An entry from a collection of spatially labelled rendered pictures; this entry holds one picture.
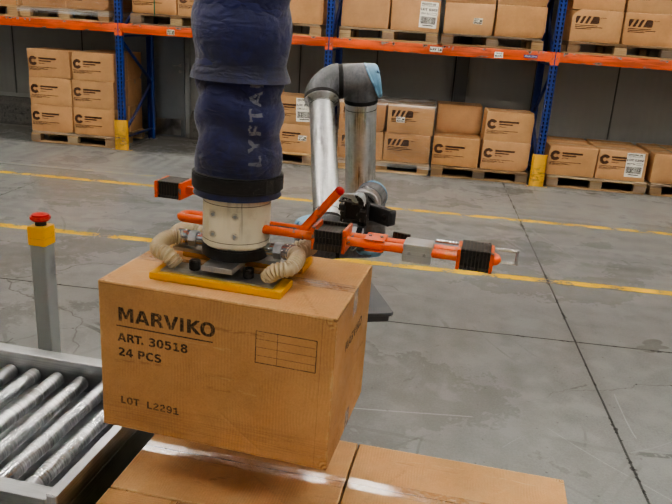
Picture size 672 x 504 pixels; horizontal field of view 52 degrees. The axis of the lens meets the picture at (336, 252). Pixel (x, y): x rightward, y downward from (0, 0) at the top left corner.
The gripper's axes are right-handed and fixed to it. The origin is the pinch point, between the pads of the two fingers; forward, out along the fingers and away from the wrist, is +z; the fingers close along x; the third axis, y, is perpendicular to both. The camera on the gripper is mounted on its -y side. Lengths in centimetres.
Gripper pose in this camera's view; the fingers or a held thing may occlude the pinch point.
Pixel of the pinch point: (356, 223)
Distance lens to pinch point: 181.9
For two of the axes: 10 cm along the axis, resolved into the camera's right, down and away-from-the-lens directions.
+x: 0.6, -9.5, -3.1
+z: -2.3, 2.9, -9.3
